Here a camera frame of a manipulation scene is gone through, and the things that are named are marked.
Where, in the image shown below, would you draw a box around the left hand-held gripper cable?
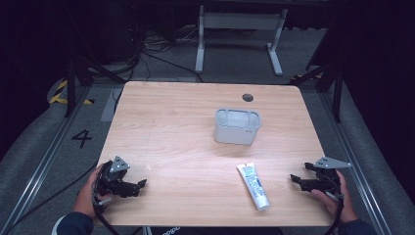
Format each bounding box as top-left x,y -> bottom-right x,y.
91,182 -> 120,235

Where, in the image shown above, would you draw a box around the person's left hand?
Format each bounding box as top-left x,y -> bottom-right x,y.
72,162 -> 114,220

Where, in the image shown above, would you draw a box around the black tripod stand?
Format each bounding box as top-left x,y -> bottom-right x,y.
64,55 -> 126,118
290,62 -> 344,124

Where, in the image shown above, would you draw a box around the hand-held gripper cable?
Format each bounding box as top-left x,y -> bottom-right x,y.
91,182 -> 120,235
325,177 -> 346,235

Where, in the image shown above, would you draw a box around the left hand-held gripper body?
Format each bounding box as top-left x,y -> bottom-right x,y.
95,155 -> 138,199

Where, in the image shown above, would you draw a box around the long black floor cable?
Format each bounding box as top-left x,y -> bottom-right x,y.
0,160 -> 100,235

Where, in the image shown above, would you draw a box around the white toothpaste tube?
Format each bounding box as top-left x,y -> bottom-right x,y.
236,162 -> 271,212

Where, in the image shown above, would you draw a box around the white metal desk frame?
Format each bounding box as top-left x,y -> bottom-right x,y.
194,4 -> 289,77

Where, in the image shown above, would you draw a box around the yellow black floor tape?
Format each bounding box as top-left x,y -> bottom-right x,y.
48,79 -> 96,106

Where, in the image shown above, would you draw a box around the bundle of black floor cables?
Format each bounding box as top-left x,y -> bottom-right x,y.
111,23 -> 205,114

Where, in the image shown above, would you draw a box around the metal floor rail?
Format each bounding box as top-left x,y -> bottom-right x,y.
317,91 -> 392,235
0,85 -> 94,233

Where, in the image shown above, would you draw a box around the grey plastic holder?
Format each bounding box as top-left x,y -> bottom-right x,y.
213,108 -> 262,147

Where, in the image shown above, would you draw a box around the right hand-held gripper cable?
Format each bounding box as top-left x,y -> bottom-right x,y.
325,177 -> 346,235

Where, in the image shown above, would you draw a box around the person's right hand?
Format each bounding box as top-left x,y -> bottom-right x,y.
309,170 -> 359,225

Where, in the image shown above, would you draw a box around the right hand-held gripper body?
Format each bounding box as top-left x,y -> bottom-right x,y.
306,156 -> 352,198

